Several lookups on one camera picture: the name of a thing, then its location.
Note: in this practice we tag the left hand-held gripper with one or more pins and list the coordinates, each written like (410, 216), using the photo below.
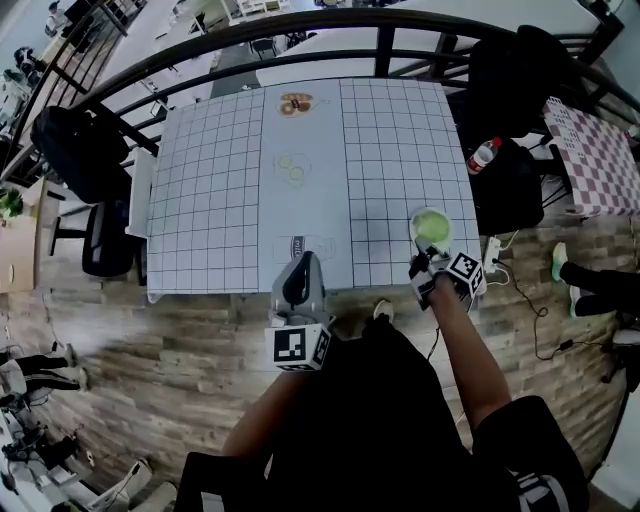
(295, 345)

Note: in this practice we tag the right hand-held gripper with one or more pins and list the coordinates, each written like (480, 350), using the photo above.
(465, 272)

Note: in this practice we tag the green vegetable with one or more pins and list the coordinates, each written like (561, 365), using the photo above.
(432, 226)

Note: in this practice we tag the person's right forearm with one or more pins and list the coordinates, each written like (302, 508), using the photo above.
(465, 350)

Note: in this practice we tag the person's left forearm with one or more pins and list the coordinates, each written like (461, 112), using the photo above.
(265, 415)

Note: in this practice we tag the white round bowl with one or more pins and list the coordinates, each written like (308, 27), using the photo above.
(414, 231)

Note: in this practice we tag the white power strip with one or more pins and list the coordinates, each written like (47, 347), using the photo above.
(492, 252)

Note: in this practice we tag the person's white shoe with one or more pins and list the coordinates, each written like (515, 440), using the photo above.
(384, 309)

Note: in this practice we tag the plastic bottle with red label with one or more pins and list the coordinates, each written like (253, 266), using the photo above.
(484, 156)

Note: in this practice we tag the white grid-patterned table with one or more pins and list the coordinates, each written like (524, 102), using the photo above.
(210, 200)

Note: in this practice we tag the black chair with jacket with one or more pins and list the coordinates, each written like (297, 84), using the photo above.
(505, 125)

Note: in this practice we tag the person's black clothing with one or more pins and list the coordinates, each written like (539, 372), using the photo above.
(375, 430)

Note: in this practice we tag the white flat board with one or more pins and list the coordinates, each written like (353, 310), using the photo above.
(139, 195)

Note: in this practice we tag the purple checkered table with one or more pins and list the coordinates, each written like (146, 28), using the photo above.
(600, 160)

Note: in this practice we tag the black metal railing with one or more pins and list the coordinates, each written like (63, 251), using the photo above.
(385, 47)

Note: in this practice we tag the black office chair with backpack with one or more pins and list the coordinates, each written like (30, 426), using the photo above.
(82, 160)

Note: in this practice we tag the green leafy plant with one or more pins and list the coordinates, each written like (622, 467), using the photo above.
(10, 202)

